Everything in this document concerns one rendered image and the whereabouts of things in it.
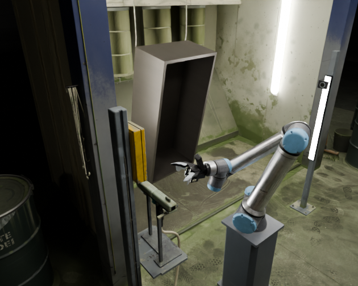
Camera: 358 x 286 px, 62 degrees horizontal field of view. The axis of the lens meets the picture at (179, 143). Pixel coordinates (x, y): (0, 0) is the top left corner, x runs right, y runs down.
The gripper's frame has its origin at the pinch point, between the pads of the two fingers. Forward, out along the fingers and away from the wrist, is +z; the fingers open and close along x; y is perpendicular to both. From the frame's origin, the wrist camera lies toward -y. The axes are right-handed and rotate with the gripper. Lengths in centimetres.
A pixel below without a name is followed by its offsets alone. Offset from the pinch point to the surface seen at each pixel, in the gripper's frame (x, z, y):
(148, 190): -3.6, 17.3, 6.5
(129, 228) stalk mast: -17.6, 32.0, 15.4
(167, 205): -19.4, 14.5, 2.8
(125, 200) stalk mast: -14.3, 34.7, -1.3
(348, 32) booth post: 100, -250, -66
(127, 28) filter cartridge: 212, -45, -22
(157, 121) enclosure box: 82, -29, 17
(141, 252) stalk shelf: -15.5, 21.0, 40.5
